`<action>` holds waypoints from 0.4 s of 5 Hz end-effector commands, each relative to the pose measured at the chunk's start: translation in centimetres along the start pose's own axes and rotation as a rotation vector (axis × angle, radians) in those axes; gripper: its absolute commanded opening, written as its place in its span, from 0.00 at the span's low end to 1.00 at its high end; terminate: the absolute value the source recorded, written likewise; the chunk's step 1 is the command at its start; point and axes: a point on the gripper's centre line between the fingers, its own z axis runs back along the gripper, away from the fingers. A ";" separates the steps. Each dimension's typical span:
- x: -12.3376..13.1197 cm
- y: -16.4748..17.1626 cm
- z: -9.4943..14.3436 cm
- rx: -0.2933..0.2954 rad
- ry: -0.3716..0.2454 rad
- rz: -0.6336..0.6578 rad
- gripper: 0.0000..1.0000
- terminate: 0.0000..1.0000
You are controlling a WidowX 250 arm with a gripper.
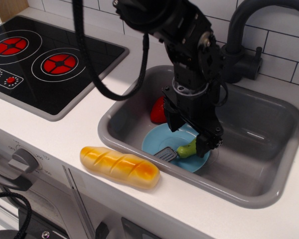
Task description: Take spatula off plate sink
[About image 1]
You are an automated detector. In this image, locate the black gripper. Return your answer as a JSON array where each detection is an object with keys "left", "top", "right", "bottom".
[{"left": 162, "top": 84, "right": 224, "bottom": 158}]

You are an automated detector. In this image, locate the green handled grey spatula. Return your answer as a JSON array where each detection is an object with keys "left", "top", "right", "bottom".
[{"left": 154, "top": 139, "right": 196, "bottom": 162}]

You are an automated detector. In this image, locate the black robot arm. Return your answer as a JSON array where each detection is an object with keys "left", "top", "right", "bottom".
[{"left": 113, "top": 0, "right": 227, "bottom": 157}]

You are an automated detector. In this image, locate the blue plastic plate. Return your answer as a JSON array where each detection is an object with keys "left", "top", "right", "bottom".
[{"left": 142, "top": 123, "right": 210, "bottom": 172}]

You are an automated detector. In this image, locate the grey sink basin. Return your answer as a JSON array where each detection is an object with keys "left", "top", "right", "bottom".
[{"left": 98, "top": 66, "right": 299, "bottom": 209}]

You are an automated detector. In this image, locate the red toy strawberry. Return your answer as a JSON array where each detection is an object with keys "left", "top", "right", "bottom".
[{"left": 150, "top": 96, "right": 167, "bottom": 123}]

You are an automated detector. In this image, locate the toy bread loaf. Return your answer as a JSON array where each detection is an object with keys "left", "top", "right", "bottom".
[{"left": 80, "top": 146, "right": 160, "bottom": 189}]

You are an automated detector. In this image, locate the dark grey faucet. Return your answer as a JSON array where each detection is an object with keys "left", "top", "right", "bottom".
[{"left": 221, "top": 0, "right": 299, "bottom": 84}]

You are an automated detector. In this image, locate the grey oven knob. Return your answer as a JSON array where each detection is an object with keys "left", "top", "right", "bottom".
[{"left": 8, "top": 148, "right": 39, "bottom": 173}]

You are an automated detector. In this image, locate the black toy stove top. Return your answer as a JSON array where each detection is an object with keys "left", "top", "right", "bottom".
[{"left": 0, "top": 14, "right": 130, "bottom": 122}]

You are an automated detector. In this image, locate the wooden side panel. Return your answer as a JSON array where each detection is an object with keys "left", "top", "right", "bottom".
[{"left": 0, "top": 0, "right": 29, "bottom": 23}]

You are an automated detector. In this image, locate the black braided cable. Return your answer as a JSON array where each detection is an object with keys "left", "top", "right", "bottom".
[
  {"left": 0, "top": 192, "right": 32, "bottom": 239},
  {"left": 72, "top": 0, "right": 150, "bottom": 102}
]

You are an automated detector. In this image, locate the black braided lower cable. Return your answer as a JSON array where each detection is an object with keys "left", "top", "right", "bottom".
[{"left": 0, "top": 192, "right": 32, "bottom": 239}]

